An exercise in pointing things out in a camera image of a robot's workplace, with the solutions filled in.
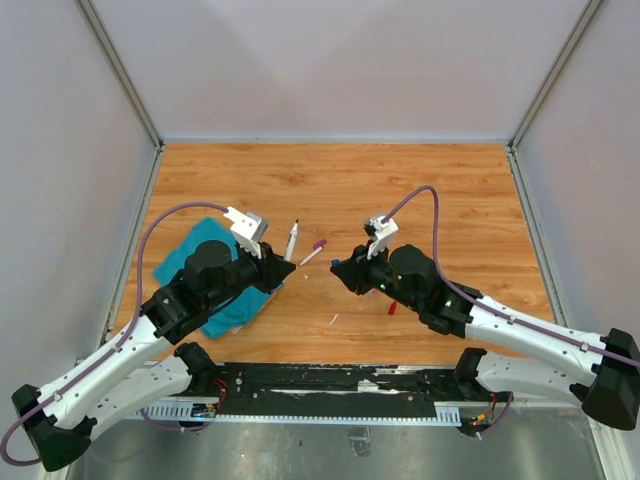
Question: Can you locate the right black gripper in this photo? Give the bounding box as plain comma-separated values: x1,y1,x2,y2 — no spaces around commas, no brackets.
332,238,421,311

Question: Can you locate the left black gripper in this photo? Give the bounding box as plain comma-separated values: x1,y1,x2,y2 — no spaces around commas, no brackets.
205,238,296,309

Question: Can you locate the white blue deli marker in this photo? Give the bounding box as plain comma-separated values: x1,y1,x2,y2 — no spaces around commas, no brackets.
283,219,299,262

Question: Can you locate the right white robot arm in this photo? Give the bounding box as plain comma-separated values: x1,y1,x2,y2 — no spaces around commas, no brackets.
330,245,639,431

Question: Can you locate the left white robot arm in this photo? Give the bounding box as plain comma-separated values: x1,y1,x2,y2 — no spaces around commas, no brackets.
11,240,296,472

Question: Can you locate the thin white red-end pen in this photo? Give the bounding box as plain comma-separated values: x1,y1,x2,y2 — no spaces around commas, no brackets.
299,246,324,266

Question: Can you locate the purple marker cap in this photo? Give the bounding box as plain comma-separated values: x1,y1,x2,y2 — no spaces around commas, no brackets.
312,239,327,250

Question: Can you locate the teal cloth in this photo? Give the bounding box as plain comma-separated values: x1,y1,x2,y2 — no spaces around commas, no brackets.
152,216,281,340

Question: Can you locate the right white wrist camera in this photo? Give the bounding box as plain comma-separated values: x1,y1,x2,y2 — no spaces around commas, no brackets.
364,214,399,260

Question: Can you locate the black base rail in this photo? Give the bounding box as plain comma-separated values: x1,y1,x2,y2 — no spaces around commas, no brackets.
187,363,493,420

